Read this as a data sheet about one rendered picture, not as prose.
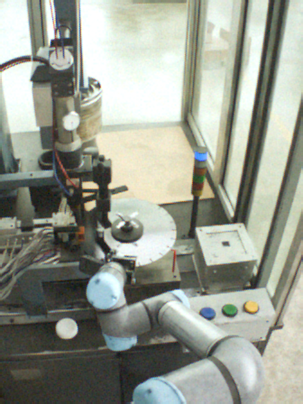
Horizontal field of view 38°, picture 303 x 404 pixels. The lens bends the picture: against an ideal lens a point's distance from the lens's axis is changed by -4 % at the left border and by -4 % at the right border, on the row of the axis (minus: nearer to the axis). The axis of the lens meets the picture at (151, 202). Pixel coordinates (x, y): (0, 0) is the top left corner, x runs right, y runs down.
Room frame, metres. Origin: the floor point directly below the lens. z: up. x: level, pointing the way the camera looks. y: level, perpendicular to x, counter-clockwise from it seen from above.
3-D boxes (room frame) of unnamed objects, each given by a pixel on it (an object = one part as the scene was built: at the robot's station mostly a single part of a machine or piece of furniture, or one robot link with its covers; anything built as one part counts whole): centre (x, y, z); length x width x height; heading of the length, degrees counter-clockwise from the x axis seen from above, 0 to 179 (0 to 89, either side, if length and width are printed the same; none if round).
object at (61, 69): (1.20, 0.27, 1.45); 0.35 x 0.07 x 0.28; 10
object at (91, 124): (1.82, 0.39, 0.93); 0.31 x 0.31 x 0.36
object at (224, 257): (1.09, -0.26, 0.82); 0.18 x 0.18 x 0.15; 10
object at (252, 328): (0.82, -0.25, 0.82); 0.28 x 0.11 x 0.15; 100
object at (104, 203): (1.06, 0.15, 1.17); 0.06 x 0.05 x 0.20; 91
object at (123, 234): (1.09, 0.08, 0.96); 0.11 x 0.11 x 0.03
